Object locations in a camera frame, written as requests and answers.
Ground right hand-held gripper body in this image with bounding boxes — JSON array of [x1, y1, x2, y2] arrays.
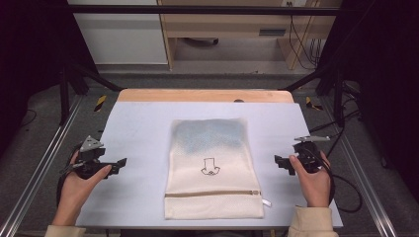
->
[[292, 134, 331, 175]]

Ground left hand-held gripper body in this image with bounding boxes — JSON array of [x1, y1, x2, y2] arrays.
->
[[70, 134, 111, 181]]

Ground black floor cable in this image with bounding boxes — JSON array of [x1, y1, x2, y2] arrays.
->
[[309, 110, 364, 214]]

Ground black curtain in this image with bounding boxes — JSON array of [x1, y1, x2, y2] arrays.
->
[[0, 0, 98, 156], [317, 0, 419, 201]]

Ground person's right hand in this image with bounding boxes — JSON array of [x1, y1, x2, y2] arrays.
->
[[289, 150, 332, 208]]

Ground white cabinet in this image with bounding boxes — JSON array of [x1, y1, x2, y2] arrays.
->
[[66, 0, 169, 66]]

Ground person's left hand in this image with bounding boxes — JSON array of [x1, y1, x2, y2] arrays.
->
[[51, 150, 113, 227]]

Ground aluminium floor rail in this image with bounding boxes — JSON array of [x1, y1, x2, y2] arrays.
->
[[320, 96, 398, 237], [0, 95, 84, 237]]

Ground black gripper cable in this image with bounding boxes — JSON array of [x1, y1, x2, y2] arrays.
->
[[300, 146, 337, 205], [54, 141, 90, 209]]

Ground yellow black floor tape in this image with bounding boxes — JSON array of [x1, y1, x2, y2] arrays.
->
[[304, 96, 324, 112], [94, 94, 109, 113]]

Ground hanging black cables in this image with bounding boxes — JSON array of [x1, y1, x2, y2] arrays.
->
[[286, 1, 325, 71]]

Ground black horizontal frame bar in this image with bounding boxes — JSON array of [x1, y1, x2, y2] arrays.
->
[[67, 4, 342, 17]]

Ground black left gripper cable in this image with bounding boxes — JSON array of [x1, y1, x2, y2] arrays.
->
[[54, 141, 90, 209]]

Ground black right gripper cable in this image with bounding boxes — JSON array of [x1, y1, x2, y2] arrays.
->
[[300, 146, 337, 205]]

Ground white mesh laundry bag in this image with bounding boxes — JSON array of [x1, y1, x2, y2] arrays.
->
[[163, 117, 273, 221]]

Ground light wooden desk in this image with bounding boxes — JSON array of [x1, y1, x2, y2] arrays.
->
[[157, 0, 344, 71]]

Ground wooden table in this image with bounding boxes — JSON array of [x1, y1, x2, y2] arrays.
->
[[117, 88, 294, 104]]

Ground black metal stand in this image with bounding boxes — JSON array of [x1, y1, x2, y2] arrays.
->
[[279, 63, 346, 128], [58, 62, 124, 126]]

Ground pale foam mat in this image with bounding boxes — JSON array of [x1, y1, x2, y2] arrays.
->
[[75, 101, 344, 230]]

